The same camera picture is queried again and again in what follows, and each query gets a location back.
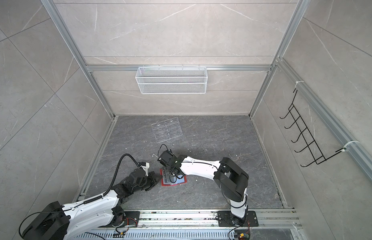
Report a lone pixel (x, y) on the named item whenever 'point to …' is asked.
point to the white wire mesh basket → (173, 80)
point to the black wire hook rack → (313, 145)
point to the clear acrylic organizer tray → (167, 129)
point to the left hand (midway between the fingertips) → (164, 173)
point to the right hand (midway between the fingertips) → (170, 170)
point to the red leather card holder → (173, 180)
